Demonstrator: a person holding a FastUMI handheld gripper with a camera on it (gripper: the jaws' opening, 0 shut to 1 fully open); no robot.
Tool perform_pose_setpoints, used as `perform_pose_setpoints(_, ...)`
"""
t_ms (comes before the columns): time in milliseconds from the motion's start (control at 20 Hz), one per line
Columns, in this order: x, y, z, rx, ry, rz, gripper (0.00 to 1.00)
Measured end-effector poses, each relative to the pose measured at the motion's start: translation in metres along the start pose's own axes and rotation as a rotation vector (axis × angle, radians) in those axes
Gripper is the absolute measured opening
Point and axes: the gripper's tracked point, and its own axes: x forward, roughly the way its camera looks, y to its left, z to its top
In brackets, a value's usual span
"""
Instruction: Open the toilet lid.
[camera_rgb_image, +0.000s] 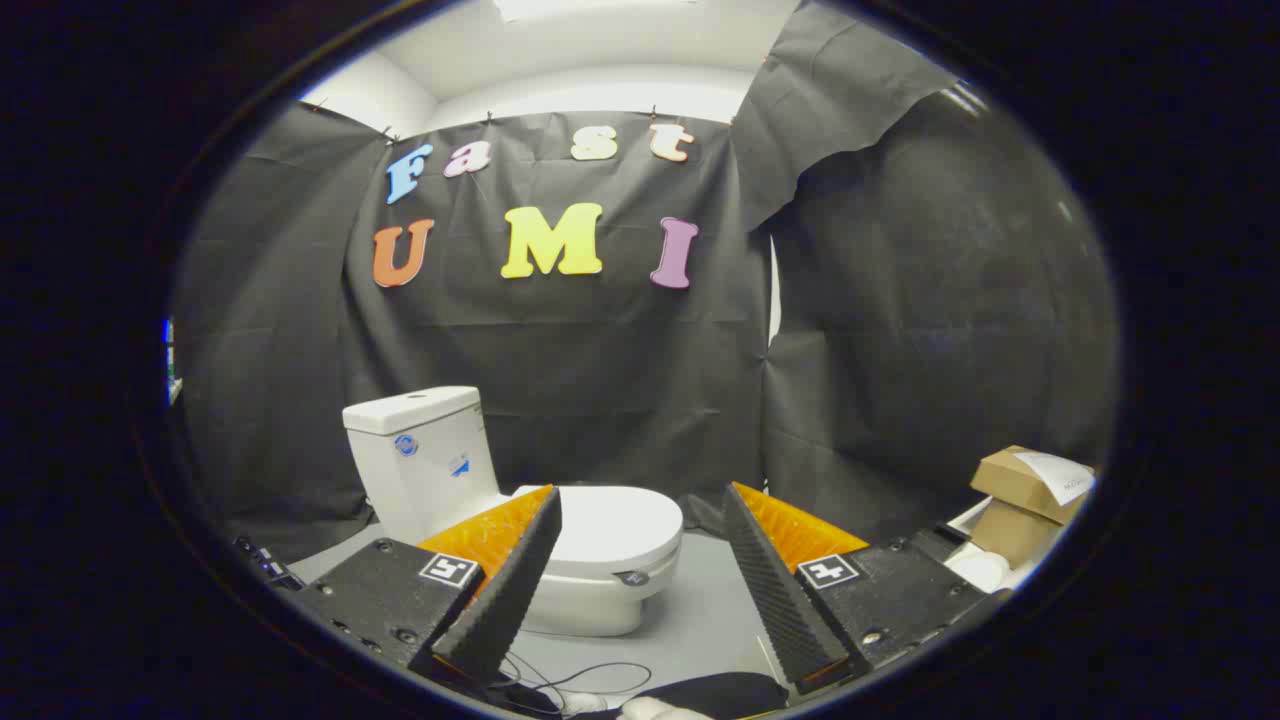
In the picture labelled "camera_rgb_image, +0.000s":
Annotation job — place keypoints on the person's white shoe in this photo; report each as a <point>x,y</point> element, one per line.
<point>655,709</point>

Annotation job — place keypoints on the white toilet lid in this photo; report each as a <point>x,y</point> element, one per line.
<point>620,525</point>

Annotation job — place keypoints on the ceiling light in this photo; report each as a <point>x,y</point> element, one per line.
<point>590,7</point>

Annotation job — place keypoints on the black backdrop cloth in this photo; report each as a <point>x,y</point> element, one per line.
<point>600,350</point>

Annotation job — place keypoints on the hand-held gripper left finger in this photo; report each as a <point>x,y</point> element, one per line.
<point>505,590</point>

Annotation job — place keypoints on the black power strip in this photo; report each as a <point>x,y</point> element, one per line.
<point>268,565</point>

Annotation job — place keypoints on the white toilet body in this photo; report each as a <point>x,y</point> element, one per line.
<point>420,470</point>

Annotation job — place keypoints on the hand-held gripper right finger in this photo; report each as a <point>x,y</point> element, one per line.
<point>785,600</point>

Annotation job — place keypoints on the brown cardboard box white label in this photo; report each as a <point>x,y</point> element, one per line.
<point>1015,478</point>

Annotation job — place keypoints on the white roll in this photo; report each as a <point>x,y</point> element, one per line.
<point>980,570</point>

